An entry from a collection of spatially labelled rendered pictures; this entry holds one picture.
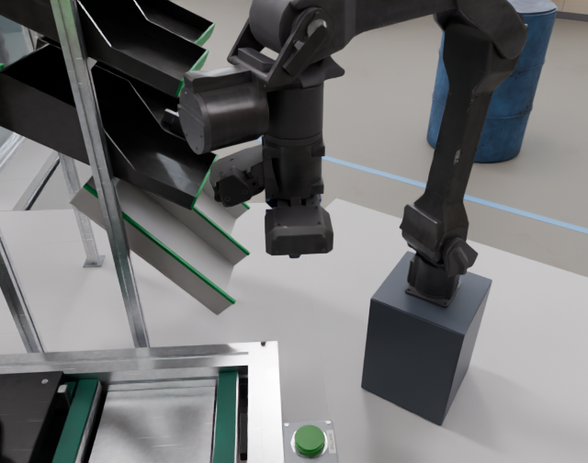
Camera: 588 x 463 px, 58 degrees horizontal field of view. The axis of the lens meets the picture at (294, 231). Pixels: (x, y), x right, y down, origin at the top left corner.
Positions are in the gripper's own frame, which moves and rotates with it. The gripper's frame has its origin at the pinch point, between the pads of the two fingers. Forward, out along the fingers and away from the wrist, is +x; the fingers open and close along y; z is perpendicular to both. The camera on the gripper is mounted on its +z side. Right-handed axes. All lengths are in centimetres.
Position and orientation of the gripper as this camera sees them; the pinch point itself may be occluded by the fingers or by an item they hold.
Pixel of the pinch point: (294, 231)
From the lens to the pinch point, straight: 58.0
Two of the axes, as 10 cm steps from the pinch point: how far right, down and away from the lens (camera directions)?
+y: 0.6, 5.7, -8.2
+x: 0.1, 8.2, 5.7
